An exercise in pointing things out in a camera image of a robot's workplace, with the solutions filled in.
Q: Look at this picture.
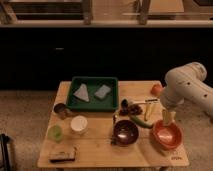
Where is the dark purple bowl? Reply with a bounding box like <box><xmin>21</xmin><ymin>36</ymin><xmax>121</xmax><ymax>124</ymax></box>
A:
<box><xmin>113</xmin><ymin>120</ymin><xmax>139</xmax><ymax>146</ymax></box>

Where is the wooden shelf frame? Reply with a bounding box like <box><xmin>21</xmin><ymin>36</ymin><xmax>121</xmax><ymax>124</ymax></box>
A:
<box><xmin>0</xmin><ymin>0</ymin><xmax>213</xmax><ymax>28</ymax></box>

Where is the orange fruit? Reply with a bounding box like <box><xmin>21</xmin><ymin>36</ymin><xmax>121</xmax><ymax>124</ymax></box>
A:
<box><xmin>150</xmin><ymin>84</ymin><xmax>163</xmax><ymax>97</ymax></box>

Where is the green plastic cup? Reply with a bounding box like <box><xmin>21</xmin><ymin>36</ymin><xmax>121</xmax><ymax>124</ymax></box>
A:
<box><xmin>47</xmin><ymin>125</ymin><xmax>62</xmax><ymax>142</ymax></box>

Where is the white handled dish brush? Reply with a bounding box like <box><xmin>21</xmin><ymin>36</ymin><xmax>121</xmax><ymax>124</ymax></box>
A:
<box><xmin>120</xmin><ymin>97</ymin><xmax>159</xmax><ymax>109</ymax></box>

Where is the small metal cup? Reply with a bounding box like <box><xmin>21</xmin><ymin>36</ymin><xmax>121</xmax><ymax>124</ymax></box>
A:
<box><xmin>53</xmin><ymin>103</ymin><xmax>68</xmax><ymax>120</ymax></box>

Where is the green plastic tray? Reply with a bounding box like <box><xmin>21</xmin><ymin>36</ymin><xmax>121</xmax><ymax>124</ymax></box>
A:
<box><xmin>66</xmin><ymin>76</ymin><xmax>119</xmax><ymax>112</ymax></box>

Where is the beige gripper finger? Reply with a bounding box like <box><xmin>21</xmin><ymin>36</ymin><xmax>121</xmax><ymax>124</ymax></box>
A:
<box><xmin>162</xmin><ymin>109</ymin><xmax>176</xmax><ymax>126</ymax></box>

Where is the wooden table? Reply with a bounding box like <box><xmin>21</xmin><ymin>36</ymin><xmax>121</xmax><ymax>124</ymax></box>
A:
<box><xmin>36</xmin><ymin>80</ymin><xmax>190</xmax><ymax>169</ymax></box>

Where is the black object at left edge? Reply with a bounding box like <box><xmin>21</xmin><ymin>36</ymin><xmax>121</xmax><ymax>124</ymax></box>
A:
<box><xmin>0</xmin><ymin>134</ymin><xmax>11</xmax><ymax>171</ymax></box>

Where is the red bowl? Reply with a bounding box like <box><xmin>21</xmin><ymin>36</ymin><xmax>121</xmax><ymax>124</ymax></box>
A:
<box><xmin>151</xmin><ymin>120</ymin><xmax>183</xmax><ymax>150</ymax></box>

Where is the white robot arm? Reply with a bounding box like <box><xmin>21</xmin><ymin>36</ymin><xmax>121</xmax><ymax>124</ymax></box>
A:
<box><xmin>160</xmin><ymin>62</ymin><xmax>213</xmax><ymax>122</ymax></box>

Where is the yellow banana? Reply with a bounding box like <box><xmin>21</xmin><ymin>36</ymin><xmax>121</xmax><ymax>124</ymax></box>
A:
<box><xmin>144</xmin><ymin>99</ymin><xmax>158</xmax><ymax>121</ymax></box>

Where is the green cucumber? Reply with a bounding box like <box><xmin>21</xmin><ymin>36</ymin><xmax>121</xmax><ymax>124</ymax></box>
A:
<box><xmin>129</xmin><ymin>115</ymin><xmax>153</xmax><ymax>129</ymax></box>

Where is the white cup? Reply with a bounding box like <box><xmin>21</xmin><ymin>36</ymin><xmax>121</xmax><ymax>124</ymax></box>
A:
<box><xmin>70</xmin><ymin>115</ymin><xmax>88</xmax><ymax>134</ymax></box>

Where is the grey rectangular sponge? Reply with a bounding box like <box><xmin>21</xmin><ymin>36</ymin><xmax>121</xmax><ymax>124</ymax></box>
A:
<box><xmin>94</xmin><ymin>85</ymin><xmax>111</xmax><ymax>100</ymax></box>

